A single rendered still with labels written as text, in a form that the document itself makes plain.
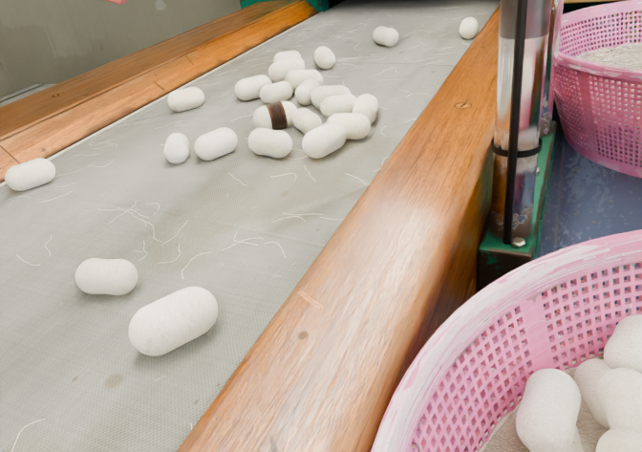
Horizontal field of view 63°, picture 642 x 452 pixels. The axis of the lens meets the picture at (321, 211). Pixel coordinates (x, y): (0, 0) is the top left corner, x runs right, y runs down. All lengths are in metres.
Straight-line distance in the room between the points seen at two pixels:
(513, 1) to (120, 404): 0.24
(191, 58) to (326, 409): 0.54
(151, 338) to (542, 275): 0.15
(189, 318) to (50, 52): 2.37
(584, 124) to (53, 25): 2.24
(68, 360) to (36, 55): 2.42
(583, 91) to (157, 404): 0.38
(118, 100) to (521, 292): 0.45
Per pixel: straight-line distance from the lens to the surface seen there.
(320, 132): 0.37
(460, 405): 0.19
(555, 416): 0.20
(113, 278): 0.27
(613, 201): 0.45
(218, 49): 0.70
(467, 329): 0.19
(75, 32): 2.42
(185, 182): 0.38
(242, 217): 0.32
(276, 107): 0.43
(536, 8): 0.27
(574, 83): 0.47
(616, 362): 0.23
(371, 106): 0.41
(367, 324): 0.19
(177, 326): 0.23
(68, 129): 0.53
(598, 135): 0.49
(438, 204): 0.26
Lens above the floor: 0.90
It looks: 30 degrees down
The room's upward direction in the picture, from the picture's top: 8 degrees counter-clockwise
